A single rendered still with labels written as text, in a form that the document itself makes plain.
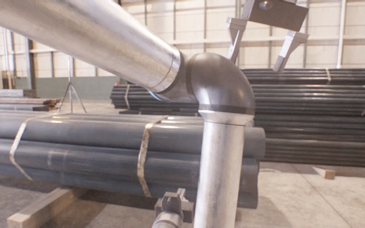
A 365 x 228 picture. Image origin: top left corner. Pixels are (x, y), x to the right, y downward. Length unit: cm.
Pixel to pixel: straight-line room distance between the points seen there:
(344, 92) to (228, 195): 208
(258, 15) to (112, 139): 90
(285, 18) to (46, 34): 44
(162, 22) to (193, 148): 957
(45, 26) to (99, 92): 1093
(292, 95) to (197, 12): 839
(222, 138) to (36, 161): 117
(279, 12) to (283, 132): 164
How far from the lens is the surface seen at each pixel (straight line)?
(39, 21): 29
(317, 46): 1042
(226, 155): 37
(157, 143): 97
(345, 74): 293
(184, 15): 1011
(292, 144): 203
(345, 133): 227
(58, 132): 130
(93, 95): 1144
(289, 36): 54
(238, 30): 47
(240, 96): 36
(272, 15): 48
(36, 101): 732
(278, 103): 211
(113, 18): 31
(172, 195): 63
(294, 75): 266
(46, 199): 144
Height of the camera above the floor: 75
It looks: 7 degrees down
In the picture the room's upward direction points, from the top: straight up
